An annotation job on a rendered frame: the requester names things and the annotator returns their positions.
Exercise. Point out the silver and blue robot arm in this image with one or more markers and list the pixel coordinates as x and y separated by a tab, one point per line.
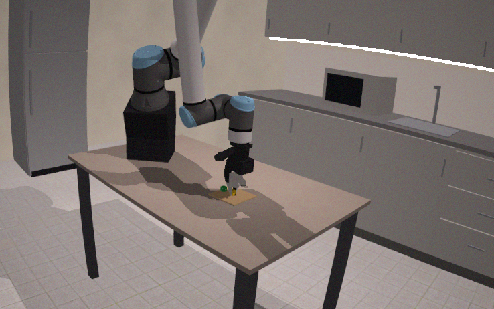
151	68

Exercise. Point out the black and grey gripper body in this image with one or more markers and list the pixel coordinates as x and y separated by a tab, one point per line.
240	162

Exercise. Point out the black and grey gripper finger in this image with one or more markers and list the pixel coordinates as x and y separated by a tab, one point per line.
241	180
230	179

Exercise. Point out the tan mat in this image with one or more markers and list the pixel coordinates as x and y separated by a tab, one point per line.
240	197

